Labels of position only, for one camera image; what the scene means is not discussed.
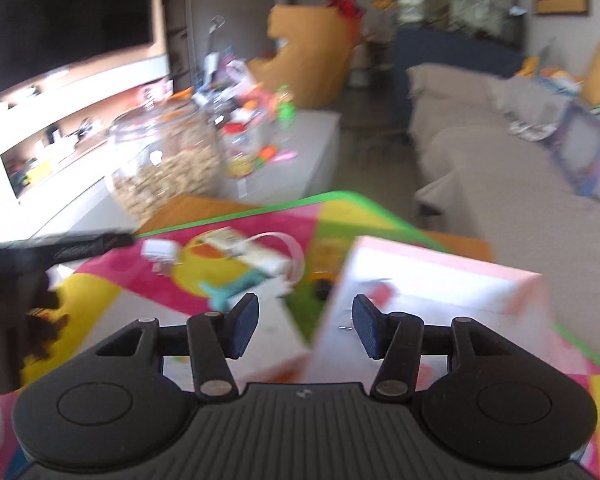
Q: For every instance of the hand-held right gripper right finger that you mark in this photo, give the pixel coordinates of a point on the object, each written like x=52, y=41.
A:
x=367, y=327

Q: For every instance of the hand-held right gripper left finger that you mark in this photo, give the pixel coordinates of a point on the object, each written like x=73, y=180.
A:
x=244, y=327

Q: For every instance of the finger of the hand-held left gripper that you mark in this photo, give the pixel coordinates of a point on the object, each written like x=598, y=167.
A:
x=10, y=325
x=80, y=246

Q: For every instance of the white printed sachet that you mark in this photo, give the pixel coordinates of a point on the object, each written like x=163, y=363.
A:
x=250, y=255

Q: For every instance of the pink cardboard box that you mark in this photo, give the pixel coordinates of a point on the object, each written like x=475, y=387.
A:
x=430, y=285

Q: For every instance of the teal plastic toy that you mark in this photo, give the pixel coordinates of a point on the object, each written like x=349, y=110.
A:
x=230, y=290

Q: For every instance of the colourful printed animal blanket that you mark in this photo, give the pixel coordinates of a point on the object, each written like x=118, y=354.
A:
x=130, y=285

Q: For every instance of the white power adapter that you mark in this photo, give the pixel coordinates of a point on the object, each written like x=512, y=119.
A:
x=160, y=255

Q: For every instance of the white television cabinet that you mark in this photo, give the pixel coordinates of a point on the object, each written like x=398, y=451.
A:
x=55, y=160

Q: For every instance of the glass jar of nuts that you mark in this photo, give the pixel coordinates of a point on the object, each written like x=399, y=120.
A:
x=167, y=165

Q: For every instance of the white low table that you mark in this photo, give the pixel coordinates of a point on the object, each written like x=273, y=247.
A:
x=305, y=160

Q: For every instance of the grey sofa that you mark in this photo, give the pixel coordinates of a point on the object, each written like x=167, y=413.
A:
x=505, y=200

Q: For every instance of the pile of small toys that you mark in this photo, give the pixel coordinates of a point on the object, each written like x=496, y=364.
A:
x=245, y=110

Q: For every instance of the black flat television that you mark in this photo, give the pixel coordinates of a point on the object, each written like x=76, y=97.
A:
x=65, y=25

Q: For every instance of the white crumpled plastic bag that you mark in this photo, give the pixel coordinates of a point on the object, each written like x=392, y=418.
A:
x=532, y=130

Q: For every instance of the yellow bean bag chair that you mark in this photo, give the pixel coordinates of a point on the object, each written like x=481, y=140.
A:
x=315, y=55

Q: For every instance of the dark blue cabinet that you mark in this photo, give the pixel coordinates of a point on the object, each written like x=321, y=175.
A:
x=445, y=50

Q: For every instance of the pile of soft toys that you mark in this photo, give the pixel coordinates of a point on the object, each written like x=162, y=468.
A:
x=550, y=72

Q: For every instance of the glass display case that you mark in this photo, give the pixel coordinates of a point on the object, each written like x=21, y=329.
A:
x=460, y=7

